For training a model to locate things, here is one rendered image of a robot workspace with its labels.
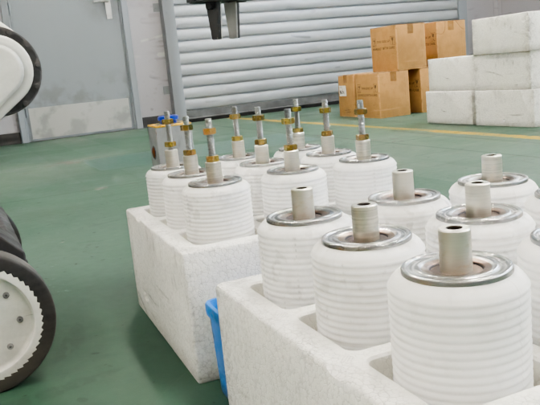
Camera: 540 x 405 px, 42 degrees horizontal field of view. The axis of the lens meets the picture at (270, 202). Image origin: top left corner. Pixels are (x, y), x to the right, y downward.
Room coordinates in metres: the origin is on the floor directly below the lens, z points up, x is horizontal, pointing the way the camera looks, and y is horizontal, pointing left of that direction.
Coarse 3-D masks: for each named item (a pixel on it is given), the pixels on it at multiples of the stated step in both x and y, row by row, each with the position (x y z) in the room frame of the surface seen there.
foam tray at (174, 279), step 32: (128, 224) 1.22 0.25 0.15; (160, 224) 1.06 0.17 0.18; (256, 224) 0.99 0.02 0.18; (160, 256) 1.00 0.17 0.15; (192, 256) 0.87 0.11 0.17; (224, 256) 0.89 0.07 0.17; (256, 256) 0.90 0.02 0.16; (160, 288) 1.03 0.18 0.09; (192, 288) 0.87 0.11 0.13; (160, 320) 1.06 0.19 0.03; (192, 320) 0.87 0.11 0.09; (192, 352) 0.88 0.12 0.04
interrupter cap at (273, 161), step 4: (248, 160) 1.15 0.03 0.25; (252, 160) 1.15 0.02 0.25; (272, 160) 1.13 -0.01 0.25; (276, 160) 1.13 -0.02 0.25; (280, 160) 1.12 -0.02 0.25; (240, 164) 1.11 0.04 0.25; (244, 164) 1.11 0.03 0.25; (248, 164) 1.10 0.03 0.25; (252, 164) 1.10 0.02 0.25; (256, 164) 1.09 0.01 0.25; (260, 164) 1.08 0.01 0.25; (264, 164) 1.08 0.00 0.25; (268, 164) 1.08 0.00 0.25; (272, 164) 1.08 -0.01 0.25; (276, 164) 1.09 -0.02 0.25
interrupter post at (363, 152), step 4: (356, 140) 1.05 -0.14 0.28; (364, 140) 1.04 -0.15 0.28; (368, 140) 1.04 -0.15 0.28; (356, 144) 1.05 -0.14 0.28; (360, 144) 1.04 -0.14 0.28; (364, 144) 1.04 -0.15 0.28; (368, 144) 1.04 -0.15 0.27; (356, 148) 1.05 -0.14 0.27; (360, 148) 1.04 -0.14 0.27; (364, 148) 1.04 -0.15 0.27; (368, 148) 1.04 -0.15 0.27; (356, 152) 1.05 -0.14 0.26; (360, 152) 1.04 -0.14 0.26; (364, 152) 1.04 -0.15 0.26; (368, 152) 1.04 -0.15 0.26; (360, 156) 1.04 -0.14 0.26; (364, 156) 1.04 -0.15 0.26; (368, 156) 1.04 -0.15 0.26
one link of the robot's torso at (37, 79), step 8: (0, 24) 1.16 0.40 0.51; (0, 32) 1.14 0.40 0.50; (8, 32) 1.15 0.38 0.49; (16, 32) 1.15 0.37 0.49; (16, 40) 1.15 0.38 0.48; (24, 40) 1.16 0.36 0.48; (24, 48) 1.16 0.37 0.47; (32, 48) 1.16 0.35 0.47; (32, 56) 1.16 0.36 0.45; (32, 64) 1.16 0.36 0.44; (40, 64) 1.16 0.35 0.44; (40, 72) 1.16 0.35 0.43; (40, 80) 1.16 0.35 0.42; (32, 88) 1.16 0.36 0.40; (24, 96) 1.15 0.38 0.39; (32, 96) 1.16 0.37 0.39; (16, 104) 1.15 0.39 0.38; (24, 104) 1.15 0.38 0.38; (8, 112) 1.14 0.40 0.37; (16, 112) 1.15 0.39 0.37
